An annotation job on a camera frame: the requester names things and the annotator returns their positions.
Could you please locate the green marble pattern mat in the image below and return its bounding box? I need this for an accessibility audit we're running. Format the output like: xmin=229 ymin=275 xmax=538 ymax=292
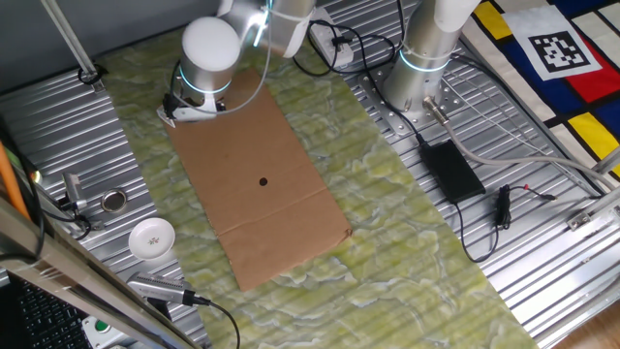
xmin=95 ymin=26 xmax=540 ymax=349

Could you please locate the brown cardboard sheet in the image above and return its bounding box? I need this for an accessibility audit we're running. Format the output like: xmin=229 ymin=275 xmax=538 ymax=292
xmin=164 ymin=67 xmax=354 ymax=294

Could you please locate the black power adapter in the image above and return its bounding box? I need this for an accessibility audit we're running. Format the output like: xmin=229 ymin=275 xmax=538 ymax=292
xmin=418 ymin=139 xmax=487 ymax=206

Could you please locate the white power strip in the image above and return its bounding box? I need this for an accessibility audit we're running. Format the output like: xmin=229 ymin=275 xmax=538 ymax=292
xmin=306 ymin=6 xmax=356 ymax=70

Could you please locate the white ceramic flower dish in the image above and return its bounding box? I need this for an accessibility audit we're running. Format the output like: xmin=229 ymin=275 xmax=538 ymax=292
xmin=127 ymin=216 xmax=177 ymax=262

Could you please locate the silver ribbed device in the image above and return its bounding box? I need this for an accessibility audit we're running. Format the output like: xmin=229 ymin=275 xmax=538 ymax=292
xmin=126 ymin=271 xmax=212 ymax=308

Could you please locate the small round steel dish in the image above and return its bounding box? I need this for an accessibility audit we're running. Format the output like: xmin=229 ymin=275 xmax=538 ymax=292
xmin=99 ymin=188 xmax=130 ymax=214

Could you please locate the grey green button box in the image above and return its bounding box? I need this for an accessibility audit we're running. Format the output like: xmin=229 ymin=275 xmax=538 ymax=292
xmin=80 ymin=314 xmax=142 ymax=349

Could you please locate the grey metal rod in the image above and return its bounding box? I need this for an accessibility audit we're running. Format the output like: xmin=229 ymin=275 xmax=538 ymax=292
xmin=40 ymin=0 xmax=107 ymax=94

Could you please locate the white fiducial tag sheet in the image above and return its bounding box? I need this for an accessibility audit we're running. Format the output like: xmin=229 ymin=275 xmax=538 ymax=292
xmin=500 ymin=4 xmax=605 ymax=82

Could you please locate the coloured block pattern board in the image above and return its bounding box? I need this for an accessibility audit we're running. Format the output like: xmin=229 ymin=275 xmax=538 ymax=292
xmin=461 ymin=0 xmax=620 ymax=178

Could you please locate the orange pole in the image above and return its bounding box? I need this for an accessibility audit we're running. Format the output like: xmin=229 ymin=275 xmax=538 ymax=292
xmin=0 ymin=140 xmax=32 ymax=222

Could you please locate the black keyboard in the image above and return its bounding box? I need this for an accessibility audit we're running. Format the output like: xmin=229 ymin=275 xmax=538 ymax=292
xmin=8 ymin=277 xmax=94 ymax=349

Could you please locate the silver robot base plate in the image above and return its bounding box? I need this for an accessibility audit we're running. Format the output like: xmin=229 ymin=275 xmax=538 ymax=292
xmin=355 ymin=56 xmax=467 ymax=143

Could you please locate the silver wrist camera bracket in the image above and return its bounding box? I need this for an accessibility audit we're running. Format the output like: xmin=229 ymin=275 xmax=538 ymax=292
xmin=163 ymin=91 xmax=228 ymax=123

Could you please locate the black adapter power cord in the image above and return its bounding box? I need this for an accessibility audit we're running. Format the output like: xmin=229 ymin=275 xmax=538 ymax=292
xmin=289 ymin=18 xmax=430 ymax=146

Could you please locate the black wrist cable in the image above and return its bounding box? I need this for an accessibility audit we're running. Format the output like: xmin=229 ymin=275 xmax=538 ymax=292
xmin=161 ymin=60 xmax=186 ymax=120

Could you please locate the black device cable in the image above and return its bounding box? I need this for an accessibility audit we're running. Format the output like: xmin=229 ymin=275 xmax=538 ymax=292
xmin=192 ymin=294 xmax=242 ymax=349

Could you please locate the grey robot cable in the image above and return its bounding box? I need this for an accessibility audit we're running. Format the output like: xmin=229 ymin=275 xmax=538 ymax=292
xmin=421 ymin=95 xmax=620 ymax=191

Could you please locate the black bundled red-tip cable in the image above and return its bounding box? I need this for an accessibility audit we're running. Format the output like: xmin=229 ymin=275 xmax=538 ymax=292
xmin=451 ymin=183 xmax=559 ymax=265

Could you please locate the aluminium frame bar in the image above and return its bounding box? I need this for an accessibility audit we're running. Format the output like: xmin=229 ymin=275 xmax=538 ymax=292
xmin=0 ymin=192 xmax=205 ymax=349

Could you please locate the aluminium profile rail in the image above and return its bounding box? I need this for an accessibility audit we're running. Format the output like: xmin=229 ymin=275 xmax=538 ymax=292
xmin=565 ymin=146 xmax=620 ymax=233

